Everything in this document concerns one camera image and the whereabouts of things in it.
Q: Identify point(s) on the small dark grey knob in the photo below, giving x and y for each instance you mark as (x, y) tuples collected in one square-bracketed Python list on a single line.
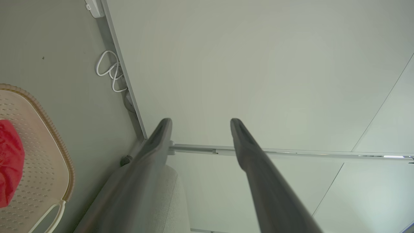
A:
[(126, 160)]

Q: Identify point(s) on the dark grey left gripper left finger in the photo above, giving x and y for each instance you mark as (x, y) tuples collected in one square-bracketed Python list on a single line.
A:
[(142, 181)]

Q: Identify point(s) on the grey metal partition post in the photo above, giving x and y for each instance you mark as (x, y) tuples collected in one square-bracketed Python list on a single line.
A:
[(307, 153)]

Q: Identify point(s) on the red jersey with number print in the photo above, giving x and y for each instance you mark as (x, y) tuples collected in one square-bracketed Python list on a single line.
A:
[(9, 161)]

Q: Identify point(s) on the white wall socket box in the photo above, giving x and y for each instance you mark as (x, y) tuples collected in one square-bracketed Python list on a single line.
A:
[(95, 7)]

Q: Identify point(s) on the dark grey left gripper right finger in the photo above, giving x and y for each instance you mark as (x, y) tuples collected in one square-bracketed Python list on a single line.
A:
[(268, 194)]

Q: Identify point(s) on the beige perforated laundry basket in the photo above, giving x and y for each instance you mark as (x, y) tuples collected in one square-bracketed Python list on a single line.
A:
[(42, 155)]

